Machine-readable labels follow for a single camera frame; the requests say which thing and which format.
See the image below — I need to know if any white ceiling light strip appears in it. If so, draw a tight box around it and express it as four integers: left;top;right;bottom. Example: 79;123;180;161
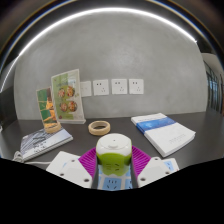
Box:
0;7;198;92

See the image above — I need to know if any glass partition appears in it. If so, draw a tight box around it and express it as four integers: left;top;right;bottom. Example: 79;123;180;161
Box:
203;59;224;114

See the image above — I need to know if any white and blue booklet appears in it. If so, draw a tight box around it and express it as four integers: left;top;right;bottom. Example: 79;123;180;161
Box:
130;112;197;158

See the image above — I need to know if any white wall socket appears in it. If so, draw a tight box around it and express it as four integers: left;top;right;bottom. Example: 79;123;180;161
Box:
111;78;128;96
128;78;145;95
92;78;110;97
79;80;93;98

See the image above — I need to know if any small orange sign stand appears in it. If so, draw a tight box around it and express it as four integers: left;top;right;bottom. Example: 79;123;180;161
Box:
35;87;62;135

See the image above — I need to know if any large green menu sign stand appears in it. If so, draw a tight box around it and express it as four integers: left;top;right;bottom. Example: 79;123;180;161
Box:
50;68;87;125

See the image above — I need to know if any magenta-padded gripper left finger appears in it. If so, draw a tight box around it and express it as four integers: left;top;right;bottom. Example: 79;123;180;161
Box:
55;148;99;190

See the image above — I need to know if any green and white charger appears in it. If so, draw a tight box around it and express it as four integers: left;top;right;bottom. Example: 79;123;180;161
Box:
95;133;133;178

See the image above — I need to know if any beige tape roll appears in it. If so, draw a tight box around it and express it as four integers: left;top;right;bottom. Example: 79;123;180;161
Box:
87;120;111;136

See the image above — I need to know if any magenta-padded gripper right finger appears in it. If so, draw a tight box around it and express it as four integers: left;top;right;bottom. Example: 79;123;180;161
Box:
130;145;173;188

